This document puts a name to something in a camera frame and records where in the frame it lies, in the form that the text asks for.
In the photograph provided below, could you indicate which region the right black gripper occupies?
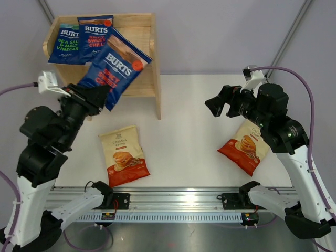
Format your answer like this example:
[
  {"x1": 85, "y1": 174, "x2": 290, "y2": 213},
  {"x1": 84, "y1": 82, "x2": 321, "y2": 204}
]
[{"x1": 205, "y1": 82, "x2": 269, "y2": 128}]

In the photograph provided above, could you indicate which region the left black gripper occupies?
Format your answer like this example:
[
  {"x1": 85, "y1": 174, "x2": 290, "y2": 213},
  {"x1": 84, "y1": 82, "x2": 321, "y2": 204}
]
[{"x1": 58, "y1": 82, "x2": 111, "y2": 149}]

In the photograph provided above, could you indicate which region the spicy sweet chilli bag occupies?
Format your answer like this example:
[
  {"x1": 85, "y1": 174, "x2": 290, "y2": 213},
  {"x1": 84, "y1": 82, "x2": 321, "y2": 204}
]
[
  {"x1": 77, "y1": 15, "x2": 114, "y2": 65},
  {"x1": 78, "y1": 29, "x2": 152, "y2": 111}
]

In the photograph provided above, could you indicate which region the blue sea salt vinegar bag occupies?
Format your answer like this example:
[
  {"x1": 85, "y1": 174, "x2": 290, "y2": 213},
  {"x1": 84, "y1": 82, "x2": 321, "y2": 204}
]
[{"x1": 48, "y1": 23, "x2": 85, "y2": 66}]

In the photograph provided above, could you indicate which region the cassava chips bag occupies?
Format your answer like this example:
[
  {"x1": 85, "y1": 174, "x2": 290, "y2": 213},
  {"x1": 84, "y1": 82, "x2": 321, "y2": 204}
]
[
  {"x1": 98, "y1": 125, "x2": 150, "y2": 187},
  {"x1": 217, "y1": 120, "x2": 270, "y2": 176}
]

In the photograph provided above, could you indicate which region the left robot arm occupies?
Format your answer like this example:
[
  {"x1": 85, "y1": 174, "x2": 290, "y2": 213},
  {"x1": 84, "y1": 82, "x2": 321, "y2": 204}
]
[{"x1": 1, "y1": 84, "x2": 113, "y2": 251}]

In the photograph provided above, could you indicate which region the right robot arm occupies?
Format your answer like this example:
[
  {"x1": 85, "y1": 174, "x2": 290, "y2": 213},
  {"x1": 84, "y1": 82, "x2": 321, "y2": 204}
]
[{"x1": 205, "y1": 83, "x2": 335, "y2": 239}]

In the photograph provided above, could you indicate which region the wooden two-tier shelf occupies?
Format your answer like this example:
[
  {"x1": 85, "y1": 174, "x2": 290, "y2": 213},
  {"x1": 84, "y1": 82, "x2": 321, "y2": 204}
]
[{"x1": 43, "y1": 13, "x2": 162, "y2": 122}]

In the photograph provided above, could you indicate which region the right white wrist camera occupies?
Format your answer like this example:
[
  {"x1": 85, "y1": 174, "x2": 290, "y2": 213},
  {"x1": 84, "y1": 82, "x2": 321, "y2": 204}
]
[{"x1": 241, "y1": 65, "x2": 267, "y2": 92}]

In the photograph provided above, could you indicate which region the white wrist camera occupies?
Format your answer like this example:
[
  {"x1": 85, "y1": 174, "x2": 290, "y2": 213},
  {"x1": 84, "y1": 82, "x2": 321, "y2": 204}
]
[
  {"x1": 241, "y1": 65, "x2": 267, "y2": 92},
  {"x1": 37, "y1": 71, "x2": 71, "y2": 97}
]

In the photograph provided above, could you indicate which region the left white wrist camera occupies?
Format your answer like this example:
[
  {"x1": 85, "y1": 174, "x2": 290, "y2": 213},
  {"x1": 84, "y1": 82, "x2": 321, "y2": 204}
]
[{"x1": 37, "y1": 71, "x2": 71, "y2": 97}]

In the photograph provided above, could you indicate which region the right black base bracket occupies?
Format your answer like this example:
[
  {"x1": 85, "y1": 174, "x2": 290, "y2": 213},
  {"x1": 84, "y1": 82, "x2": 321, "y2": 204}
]
[{"x1": 216, "y1": 193, "x2": 257, "y2": 210}]

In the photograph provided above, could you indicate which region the black base bracket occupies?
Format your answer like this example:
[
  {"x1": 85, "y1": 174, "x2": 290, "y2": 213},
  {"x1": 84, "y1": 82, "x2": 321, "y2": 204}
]
[
  {"x1": 216, "y1": 193, "x2": 257, "y2": 210},
  {"x1": 99, "y1": 193, "x2": 130, "y2": 210}
]

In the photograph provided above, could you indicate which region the left aluminium frame post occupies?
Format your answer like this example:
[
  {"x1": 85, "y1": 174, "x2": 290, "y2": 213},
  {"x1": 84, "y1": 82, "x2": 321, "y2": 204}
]
[{"x1": 36, "y1": 0, "x2": 55, "y2": 25}]

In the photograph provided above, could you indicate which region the aluminium frame post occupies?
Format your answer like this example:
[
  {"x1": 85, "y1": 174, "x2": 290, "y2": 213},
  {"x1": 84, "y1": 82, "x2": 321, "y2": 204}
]
[
  {"x1": 271, "y1": 0, "x2": 314, "y2": 66},
  {"x1": 36, "y1": 0, "x2": 55, "y2": 25}
]

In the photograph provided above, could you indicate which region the left black base bracket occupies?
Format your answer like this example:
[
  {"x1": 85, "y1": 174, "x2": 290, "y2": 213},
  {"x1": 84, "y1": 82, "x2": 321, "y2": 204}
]
[{"x1": 99, "y1": 193, "x2": 130, "y2": 210}]

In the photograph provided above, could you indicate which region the aluminium mounting rail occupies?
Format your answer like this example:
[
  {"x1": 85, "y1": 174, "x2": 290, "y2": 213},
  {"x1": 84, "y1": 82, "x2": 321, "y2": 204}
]
[{"x1": 46, "y1": 186, "x2": 320, "y2": 211}]

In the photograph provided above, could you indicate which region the white slotted cable duct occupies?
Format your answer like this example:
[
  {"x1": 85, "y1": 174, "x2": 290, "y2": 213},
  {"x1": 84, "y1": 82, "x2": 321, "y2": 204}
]
[{"x1": 76, "y1": 212, "x2": 243, "y2": 223}]

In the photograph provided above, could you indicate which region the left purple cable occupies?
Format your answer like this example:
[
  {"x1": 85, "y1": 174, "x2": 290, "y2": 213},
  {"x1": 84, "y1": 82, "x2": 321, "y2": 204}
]
[{"x1": 0, "y1": 82, "x2": 113, "y2": 250}]

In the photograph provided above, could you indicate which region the right aluminium frame post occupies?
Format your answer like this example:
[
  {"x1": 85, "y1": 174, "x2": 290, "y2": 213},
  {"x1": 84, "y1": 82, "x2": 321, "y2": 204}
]
[{"x1": 271, "y1": 0, "x2": 314, "y2": 66}]

